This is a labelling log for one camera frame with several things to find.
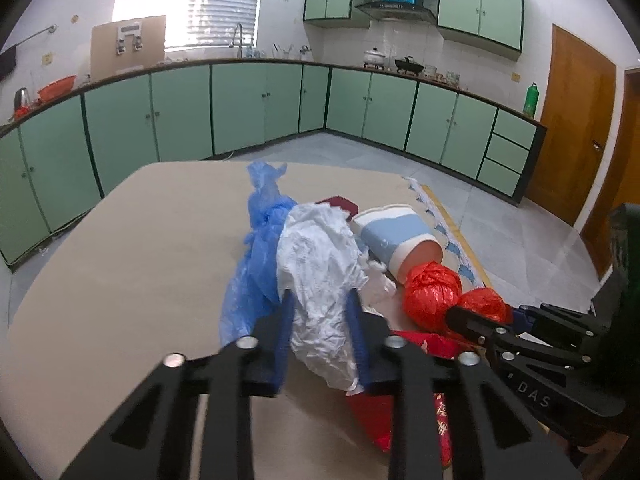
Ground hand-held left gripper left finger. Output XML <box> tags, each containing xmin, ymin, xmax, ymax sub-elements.
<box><xmin>59</xmin><ymin>290</ymin><xmax>297</xmax><ymax>480</ymax></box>

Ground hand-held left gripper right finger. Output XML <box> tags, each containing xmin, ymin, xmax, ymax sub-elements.
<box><xmin>345</xmin><ymin>289</ymin><xmax>583</xmax><ymax>480</ymax></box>

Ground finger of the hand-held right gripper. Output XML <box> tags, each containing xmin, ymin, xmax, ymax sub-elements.
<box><xmin>514</xmin><ymin>304</ymin><xmax>608</xmax><ymax>336</ymax></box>
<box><xmin>447</xmin><ymin>306</ymin><xmax>591</xmax><ymax>367</ymax></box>

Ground red plastic bag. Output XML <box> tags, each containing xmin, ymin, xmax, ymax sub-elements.
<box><xmin>402</xmin><ymin>261</ymin><xmax>513</xmax><ymax>341</ymax></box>

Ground white plastic bag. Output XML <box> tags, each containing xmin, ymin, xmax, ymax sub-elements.
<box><xmin>276</xmin><ymin>202</ymin><xmax>396</xmax><ymax>393</ymax></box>

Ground red gold printed packet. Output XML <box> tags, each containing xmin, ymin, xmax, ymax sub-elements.
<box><xmin>347</xmin><ymin>330</ymin><xmax>488</xmax><ymax>468</ymax></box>

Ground blue plastic bag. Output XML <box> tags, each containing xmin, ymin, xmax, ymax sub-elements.
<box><xmin>219</xmin><ymin>160</ymin><xmax>301</xmax><ymax>348</ymax></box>

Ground blue white paper cup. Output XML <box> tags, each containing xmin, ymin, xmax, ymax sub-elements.
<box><xmin>348</xmin><ymin>203</ymin><xmax>446</xmax><ymax>283</ymax></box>

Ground maroon packet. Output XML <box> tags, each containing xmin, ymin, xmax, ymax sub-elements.
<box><xmin>315</xmin><ymin>195</ymin><xmax>360</xmax><ymax>218</ymax></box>

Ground patterned grey cloth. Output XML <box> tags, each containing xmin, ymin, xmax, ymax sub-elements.
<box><xmin>402</xmin><ymin>176</ymin><xmax>483</xmax><ymax>291</ymax></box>

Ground black glass cabinet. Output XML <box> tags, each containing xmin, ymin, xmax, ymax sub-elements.
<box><xmin>609</xmin><ymin>202</ymin><xmax>640</xmax><ymax>281</ymax></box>

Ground wooden table with beige cloth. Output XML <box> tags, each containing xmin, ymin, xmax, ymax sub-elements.
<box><xmin>7</xmin><ymin>160</ymin><xmax>493</xmax><ymax>480</ymax></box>

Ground narrow wooden door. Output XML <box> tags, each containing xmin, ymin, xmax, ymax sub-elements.
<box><xmin>580</xmin><ymin>67</ymin><xmax>640</xmax><ymax>266</ymax></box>

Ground green bottle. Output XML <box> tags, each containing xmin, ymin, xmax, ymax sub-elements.
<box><xmin>522</xmin><ymin>82</ymin><xmax>541</xmax><ymax>118</ymax></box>

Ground green base cabinets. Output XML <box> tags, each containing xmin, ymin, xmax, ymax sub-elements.
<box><xmin>0</xmin><ymin>57</ymin><xmax>547</xmax><ymax>271</ymax></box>

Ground range hood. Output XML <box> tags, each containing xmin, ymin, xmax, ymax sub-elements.
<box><xmin>354</xmin><ymin>0</ymin><xmax>437</xmax><ymax>23</ymax></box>

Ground cardboard box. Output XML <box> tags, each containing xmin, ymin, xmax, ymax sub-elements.
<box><xmin>90</xmin><ymin>15</ymin><xmax>167</xmax><ymax>81</ymax></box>

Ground orange basin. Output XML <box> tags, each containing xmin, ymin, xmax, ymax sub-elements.
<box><xmin>37</xmin><ymin>75</ymin><xmax>78</xmax><ymax>101</ymax></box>

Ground white window blinds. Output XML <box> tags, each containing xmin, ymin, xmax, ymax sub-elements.
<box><xmin>112</xmin><ymin>0</ymin><xmax>265</xmax><ymax>53</ymax></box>

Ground dark cloth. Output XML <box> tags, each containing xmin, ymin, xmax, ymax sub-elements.
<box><xmin>0</xmin><ymin>45</ymin><xmax>18</xmax><ymax>80</ymax></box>

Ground green wall cabinets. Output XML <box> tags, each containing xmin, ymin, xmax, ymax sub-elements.
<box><xmin>302</xmin><ymin>0</ymin><xmax>525</xmax><ymax>63</ymax></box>

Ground metal towel rail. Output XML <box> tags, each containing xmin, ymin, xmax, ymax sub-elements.
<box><xmin>0</xmin><ymin>24</ymin><xmax>58</xmax><ymax>58</ymax></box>

